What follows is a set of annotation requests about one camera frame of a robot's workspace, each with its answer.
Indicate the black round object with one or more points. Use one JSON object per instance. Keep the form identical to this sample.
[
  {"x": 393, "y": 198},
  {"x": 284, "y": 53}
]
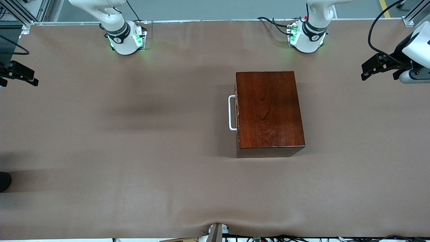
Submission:
[{"x": 4, "y": 181}]

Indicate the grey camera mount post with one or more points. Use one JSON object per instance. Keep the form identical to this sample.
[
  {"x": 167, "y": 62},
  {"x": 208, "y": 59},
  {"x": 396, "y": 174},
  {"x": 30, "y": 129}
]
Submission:
[{"x": 215, "y": 233}]

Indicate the aluminium frame post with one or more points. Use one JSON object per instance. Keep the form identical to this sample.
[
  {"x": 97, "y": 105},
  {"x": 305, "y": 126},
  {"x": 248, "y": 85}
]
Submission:
[
  {"x": 415, "y": 15},
  {"x": 16, "y": 13},
  {"x": 43, "y": 10}
]

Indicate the white power plug block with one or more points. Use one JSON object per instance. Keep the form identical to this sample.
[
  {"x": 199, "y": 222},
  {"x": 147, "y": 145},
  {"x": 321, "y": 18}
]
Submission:
[{"x": 225, "y": 229}]

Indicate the dark brown wooden cabinet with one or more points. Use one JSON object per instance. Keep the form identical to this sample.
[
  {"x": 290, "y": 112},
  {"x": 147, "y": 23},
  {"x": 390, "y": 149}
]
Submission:
[{"x": 272, "y": 114}]

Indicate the brown cardboard piece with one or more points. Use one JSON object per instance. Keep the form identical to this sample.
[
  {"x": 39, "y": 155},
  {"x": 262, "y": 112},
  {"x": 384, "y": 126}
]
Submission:
[{"x": 178, "y": 240}]

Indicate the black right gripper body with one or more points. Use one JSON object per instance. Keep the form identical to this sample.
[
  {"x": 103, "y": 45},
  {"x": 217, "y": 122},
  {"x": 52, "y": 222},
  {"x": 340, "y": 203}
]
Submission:
[{"x": 7, "y": 69}]

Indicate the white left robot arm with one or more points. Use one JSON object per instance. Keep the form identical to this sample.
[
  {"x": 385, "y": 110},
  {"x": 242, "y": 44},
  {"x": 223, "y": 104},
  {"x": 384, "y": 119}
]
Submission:
[{"x": 309, "y": 40}]

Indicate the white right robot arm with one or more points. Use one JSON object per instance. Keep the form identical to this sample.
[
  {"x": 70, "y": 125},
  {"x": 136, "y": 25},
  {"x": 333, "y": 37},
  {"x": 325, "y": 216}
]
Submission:
[{"x": 124, "y": 43}]

